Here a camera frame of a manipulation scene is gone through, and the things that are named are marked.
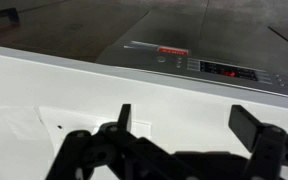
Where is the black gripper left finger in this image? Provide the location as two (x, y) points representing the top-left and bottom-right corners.
(45, 103), (185, 180)

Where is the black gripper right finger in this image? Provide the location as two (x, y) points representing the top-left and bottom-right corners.
(228, 104), (288, 180)

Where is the stainless steel dishwasher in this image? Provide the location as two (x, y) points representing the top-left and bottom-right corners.
(95, 0), (288, 100)

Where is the black cabinet handle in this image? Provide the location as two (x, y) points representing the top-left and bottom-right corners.
(0, 3), (21, 27)

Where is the white paper napkin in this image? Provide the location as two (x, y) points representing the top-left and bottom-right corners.
(33, 105), (153, 158)

